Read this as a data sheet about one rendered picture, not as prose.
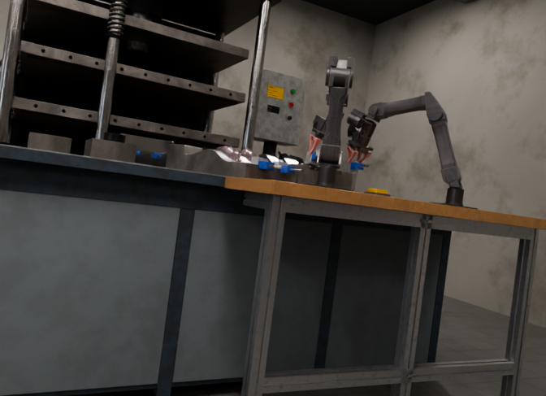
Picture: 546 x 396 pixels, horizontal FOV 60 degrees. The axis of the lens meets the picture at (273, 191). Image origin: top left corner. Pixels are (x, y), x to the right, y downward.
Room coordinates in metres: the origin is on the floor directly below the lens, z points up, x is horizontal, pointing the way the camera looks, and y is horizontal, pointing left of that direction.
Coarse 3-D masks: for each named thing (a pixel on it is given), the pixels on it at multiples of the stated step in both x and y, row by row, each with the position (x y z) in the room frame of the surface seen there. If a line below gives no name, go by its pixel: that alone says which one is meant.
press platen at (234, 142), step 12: (24, 108) 2.10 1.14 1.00; (36, 108) 2.12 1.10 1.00; (48, 108) 2.15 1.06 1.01; (60, 108) 2.17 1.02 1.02; (72, 108) 2.19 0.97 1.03; (84, 120) 2.24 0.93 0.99; (96, 120) 2.24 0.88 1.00; (120, 120) 2.30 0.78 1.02; (132, 120) 2.32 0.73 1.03; (144, 120) 2.35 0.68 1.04; (156, 132) 2.38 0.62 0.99; (168, 132) 2.41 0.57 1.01; (180, 132) 2.44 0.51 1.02; (192, 132) 2.47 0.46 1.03; (204, 132) 2.50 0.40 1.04; (228, 144) 2.57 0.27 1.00
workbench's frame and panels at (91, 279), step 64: (0, 192) 1.36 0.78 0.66; (64, 192) 1.44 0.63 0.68; (128, 192) 1.53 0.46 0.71; (192, 192) 1.62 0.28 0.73; (256, 192) 1.74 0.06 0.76; (0, 256) 1.37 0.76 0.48; (64, 256) 1.45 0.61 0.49; (128, 256) 1.54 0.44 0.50; (192, 256) 1.64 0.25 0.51; (256, 256) 1.76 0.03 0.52; (320, 256) 1.89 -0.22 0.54; (384, 256) 2.05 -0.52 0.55; (0, 320) 1.38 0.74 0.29; (64, 320) 1.46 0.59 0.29; (128, 320) 1.55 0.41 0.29; (192, 320) 1.66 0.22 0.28; (320, 320) 1.91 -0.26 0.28; (384, 320) 2.07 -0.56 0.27; (0, 384) 1.39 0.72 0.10; (64, 384) 1.47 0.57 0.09; (128, 384) 1.57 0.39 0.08; (192, 384) 1.68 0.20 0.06
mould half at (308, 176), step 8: (272, 160) 2.07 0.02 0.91; (288, 160) 2.15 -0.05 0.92; (296, 160) 2.18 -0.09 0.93; (296, 168) 1.87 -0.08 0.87; (304, 168) 1.85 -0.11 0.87; (304, 176) 1.86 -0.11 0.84; (312, 176) 1.87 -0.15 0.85; (336, 176) 1.93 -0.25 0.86; (344, 176) 1.95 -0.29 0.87; (352, 176) 1.97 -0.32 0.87; (312, 184) 1.88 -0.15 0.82; (336, 184) 1.93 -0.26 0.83; (344, 184) 1.95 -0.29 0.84
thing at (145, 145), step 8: (128, 136) 2.31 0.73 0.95; (136, 136) 2.33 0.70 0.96; (136, 144) 2.33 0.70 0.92; (144, 144) 2.35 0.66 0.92; (152, 144) 2.37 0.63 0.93; (160, 144) 2.38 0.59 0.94; (144, 152) 2.35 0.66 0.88; (152, 152) 2.37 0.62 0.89; (160, 152) 2.39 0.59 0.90; (136, 160) 2.33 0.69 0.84; (144, 160) 2.35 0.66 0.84; (152, 160) 2.37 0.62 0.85; (160, 160) 2.39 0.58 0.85
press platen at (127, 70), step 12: (24, 48) 2.09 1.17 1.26; (36, 48) 2.11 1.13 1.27; (48, 48) 2.13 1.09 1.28; (24, 60) 2.25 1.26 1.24; (60, 60) 2.16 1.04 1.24; (72, 60) 2.18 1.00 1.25; (84, 60) 2.21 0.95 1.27; (96, 60) 2.23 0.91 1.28; (24, 72) 2.56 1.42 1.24; (120, 72) 2.28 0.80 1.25; (132, 72) 2.31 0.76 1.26; (144, 72) 2.34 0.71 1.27; (156, 72) 2.36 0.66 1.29; (168, 84) 2.39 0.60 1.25; (180, 84) 2.42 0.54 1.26; (192, 84) 2.45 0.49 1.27; (204, 84) 2.48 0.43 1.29; (216, 96) 2.53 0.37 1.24; (228, 96) 2.55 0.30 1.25; (240, 96) 2.58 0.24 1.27
